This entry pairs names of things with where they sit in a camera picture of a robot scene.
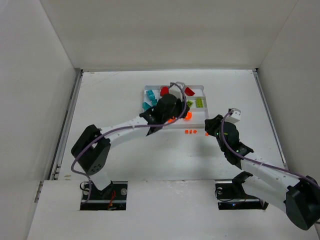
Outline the red rounded lego brick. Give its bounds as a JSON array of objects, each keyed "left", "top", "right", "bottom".
[{"left": 160, "top": 86, "right": 169, "bottom": 97}]

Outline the teal lego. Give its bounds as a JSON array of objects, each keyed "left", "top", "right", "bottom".
[
  {"left": 151, "top": 99, "right": 158, "bottom": 106},
  {"left": 142, "top": 102, "right": 152, "bottom": 111}
]

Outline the teal rounded lego brick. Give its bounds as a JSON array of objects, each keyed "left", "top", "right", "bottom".
[{"left": 145, "top": 89, "right": 157, "bottom": 101}]

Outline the lime lego brick cluster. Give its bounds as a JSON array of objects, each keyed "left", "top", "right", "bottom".
[
  {"left": 195, "top": 98, "right": 204, "bottom": 108},
  {"left": 187, "top": 100, "right": 194, "bottom": 108}
]

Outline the orange round disc piece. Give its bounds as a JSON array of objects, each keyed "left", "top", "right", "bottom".
[{"left": 183, "top": 112, "right": 192, "bottom": 121}]

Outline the red long brick cluster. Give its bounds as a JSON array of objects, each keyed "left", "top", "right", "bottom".
[{"left": 184, "top": 87, "right": 195, "bottom": 97}]

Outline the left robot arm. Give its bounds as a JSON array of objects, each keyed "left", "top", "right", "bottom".
[{"left": 71, "top": 94, "right": 189, "bottom": 191}]

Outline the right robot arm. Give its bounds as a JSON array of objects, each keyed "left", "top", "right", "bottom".
[{"left": 204, "top": 110, "right": 320, "bottom": 231}]

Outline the teal lego in tray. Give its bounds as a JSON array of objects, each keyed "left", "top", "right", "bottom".
[{"left": 151, "top": 99, "right": 158, "bottom": 106}]

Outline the white compartment tray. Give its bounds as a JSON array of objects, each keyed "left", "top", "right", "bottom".
[{"left": 142, "top": 85, "right": 209, "bottom": 129}]

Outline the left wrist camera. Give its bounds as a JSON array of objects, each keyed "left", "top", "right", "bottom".
[{"left": 168, "top": 82, "right": 186, "bottom": 100}]

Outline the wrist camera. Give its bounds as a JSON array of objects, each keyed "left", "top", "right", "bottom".
[
  {"left": 168, "top": 82, "right": 186, "bottom": 100},
  {"left": 226, "top": 108, "right": 241, "bottom": 124}
]

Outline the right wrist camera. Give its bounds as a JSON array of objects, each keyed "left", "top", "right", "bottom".
[{"left": 226, "top": 108, "right": 241, "bottom": 124}]

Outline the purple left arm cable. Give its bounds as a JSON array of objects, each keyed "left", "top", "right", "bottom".
[{"left": 71, "top": 81, "right": 187, "bottom": 206}]

